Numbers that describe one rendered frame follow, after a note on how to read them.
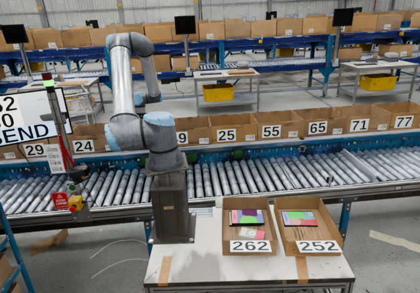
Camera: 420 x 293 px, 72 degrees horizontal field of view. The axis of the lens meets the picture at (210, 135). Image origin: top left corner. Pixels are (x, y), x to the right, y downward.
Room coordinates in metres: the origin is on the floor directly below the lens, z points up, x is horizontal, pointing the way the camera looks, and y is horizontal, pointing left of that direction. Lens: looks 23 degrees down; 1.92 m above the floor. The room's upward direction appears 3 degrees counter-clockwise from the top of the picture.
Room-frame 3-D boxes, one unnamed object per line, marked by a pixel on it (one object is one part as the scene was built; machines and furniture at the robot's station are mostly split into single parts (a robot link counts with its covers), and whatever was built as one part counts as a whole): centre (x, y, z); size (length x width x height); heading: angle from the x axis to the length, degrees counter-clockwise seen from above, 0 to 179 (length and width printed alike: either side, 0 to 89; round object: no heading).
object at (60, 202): (1.59, 0.95, 0.85); 0.16 x 0.01 x 0.13; 94
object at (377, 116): (2.51, -1.38, 0.96); 0.39 x 0.29 x 0.17; 94
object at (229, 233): (1.34, -0.19, 0.80); 0.38 x 0.28 x 0.10; 176
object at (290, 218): (1.41, -0.51, 0.76); 0.19 x 0.14 x 0.02; 85
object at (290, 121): (2.45, -0.60, 0.96); 0.39 x 0.29 x 0.17; 94
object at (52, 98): (1.62, 0.88, 1.11); 0.12 x 0.05 x 0.88; 94
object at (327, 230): (1.32, -0.51, 0.80); 0.38 x 0.28 x 0.10; 177
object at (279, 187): (1.99, -0.48, 0.72); 0.52 x 0.05 x 0.05; 4
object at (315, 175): (2.01, -0.80, 0.72); 0.52 x 0.05 x 0.05; 4
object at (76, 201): (1.56, 0.84, 0.84); 0.15 x 0.09 x 0.07; 94
